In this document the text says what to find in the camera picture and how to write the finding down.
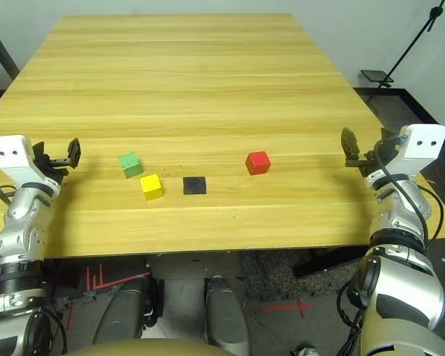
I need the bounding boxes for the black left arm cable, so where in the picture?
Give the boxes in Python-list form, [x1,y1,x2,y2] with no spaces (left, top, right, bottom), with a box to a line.
[0,151,67,356]

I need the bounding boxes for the grey left robot leg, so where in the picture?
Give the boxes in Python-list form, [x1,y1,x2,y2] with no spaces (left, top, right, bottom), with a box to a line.
[92,277,152,344]

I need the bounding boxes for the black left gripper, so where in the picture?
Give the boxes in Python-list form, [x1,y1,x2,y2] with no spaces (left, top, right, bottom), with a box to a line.
[32,137,82,185]

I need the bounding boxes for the black floor cable bundle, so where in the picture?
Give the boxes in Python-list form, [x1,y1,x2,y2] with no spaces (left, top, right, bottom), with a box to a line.
[335,280,366,356]

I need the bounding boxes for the grey right robot leg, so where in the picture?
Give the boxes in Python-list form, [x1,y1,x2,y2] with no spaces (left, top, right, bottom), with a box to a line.
[205,276,251,356]

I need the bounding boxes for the black foam floor mat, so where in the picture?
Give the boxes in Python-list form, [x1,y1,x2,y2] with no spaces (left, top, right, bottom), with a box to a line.
[352,87,439,134]

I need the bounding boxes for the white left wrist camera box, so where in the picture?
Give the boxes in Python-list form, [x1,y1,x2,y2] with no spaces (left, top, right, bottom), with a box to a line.
[0,135,36,179]

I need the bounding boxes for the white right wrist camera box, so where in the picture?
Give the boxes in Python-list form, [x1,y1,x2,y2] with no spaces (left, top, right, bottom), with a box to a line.
[391,124,445,179]

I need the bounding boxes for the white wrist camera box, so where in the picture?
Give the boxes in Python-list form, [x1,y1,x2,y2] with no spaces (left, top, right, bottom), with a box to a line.
[0,135,36,179]
[391,124,445,179]

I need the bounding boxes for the grey robot leg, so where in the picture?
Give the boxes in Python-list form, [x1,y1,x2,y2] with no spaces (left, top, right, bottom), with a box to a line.
[92,277,152,344]
[205,276,251,356]

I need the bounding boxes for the yellow wooden block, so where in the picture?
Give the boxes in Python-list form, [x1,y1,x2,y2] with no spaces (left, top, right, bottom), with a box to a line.
[139,174,164,202]

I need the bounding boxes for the red wooden block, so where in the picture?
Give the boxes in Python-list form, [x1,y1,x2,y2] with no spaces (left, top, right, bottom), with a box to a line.
[245,150,271,176]

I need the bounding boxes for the olive robot torso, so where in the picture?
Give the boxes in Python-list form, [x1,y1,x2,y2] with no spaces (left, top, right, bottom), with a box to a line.
[65,339,227,356]

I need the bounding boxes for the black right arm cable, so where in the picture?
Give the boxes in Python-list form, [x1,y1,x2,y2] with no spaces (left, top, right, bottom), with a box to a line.
[370,144,445,248]

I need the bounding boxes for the wooden side table black frame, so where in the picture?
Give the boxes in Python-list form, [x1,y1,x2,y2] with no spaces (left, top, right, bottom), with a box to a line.
[0,16,22,81]

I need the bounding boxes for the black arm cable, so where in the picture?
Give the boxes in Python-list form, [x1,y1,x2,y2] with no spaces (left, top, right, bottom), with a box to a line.
[0,151,67,356]
[370,144,445,248]

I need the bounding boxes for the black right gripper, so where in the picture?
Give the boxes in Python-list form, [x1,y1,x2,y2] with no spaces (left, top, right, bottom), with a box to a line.
[340,126,398,179]

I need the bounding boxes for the black tripod stand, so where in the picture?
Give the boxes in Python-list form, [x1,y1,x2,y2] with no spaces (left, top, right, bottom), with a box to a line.
[360,0,445,103]

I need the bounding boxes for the black square marker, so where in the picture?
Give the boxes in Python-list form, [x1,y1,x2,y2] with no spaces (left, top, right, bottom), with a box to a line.
[182,176,208,196]

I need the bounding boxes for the black table base beam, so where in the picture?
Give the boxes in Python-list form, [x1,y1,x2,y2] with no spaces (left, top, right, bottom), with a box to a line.
[291,244,372,279]

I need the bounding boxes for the green wooden block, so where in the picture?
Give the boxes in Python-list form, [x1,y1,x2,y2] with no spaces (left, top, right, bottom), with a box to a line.
[118,151,143,179]

